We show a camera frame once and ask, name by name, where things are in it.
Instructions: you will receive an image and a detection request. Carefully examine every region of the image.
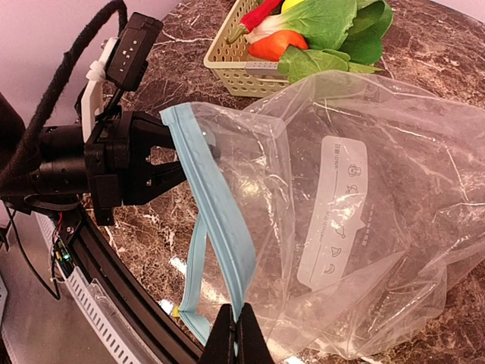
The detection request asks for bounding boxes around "orange red chili pepper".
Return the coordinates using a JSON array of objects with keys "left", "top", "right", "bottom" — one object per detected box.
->
[{"left": 249, "top": 30, "right": 308, "bottom": 61}]

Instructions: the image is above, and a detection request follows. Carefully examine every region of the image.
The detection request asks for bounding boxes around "clear zip top bag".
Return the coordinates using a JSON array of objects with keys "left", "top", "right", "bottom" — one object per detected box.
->
[{"left": 161, "top": 71, "right": 484, "bottom": 360}]

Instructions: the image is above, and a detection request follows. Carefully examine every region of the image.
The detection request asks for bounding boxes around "black curved front rail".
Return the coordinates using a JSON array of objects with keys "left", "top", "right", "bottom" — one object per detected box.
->
[{"left": 61, "top": 207, "right": 202, "bottom": 363}]

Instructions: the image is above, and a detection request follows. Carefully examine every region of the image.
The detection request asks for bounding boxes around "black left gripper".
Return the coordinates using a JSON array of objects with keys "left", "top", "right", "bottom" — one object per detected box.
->
[{"left": 84, "top": 111, "right": 186, "bottom": 226}]

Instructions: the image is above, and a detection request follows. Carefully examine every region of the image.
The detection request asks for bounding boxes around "green bok choy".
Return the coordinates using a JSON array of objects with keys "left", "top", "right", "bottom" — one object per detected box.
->
[{"left": 245, "top": 1, "right": 393, "bottom": 83}]

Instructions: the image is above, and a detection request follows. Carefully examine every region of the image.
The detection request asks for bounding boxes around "beige plastic basket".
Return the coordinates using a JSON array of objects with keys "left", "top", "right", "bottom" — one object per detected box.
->
[{"left": 204, "top": 1, "right": 289, "bottom": 98}]

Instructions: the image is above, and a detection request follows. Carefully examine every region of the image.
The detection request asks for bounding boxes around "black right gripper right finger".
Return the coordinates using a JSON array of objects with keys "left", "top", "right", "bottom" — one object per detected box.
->
[{"left": 236, "top": 303, "right": 274, "bottom": 364}]

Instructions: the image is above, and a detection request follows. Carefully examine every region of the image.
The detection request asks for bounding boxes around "white slotted cable duct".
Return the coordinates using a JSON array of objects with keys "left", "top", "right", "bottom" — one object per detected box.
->
[{"left": 1, "top": 213, "right": 158, "bottom": 363}]

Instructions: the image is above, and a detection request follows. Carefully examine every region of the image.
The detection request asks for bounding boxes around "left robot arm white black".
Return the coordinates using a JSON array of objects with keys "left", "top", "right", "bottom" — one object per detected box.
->
[{"left": 1, "top": 1, "right": 186, "bottom": 226}]

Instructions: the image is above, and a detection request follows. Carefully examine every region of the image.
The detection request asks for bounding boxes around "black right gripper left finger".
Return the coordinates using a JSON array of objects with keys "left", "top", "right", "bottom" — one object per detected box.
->
[{"left": 198, "top": 305, "right": 236, "bottom": 364}]

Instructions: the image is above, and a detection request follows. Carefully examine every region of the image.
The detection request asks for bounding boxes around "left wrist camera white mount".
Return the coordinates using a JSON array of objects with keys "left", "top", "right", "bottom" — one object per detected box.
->
[{"left": 80, "top": 13, "right": 163, "bottom": 141}]

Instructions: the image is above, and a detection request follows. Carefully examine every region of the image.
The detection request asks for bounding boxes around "long red chili pepper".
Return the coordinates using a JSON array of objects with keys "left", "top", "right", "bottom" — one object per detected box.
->
[{"left": 225, "top": 0, "right": 283, "bottom": 45}]

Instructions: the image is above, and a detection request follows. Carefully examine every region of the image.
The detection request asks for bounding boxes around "yellow lemon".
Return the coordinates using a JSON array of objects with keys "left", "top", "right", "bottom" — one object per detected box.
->
[{"left": 281, "top": 0, "right": 303, "bottom": 13}]

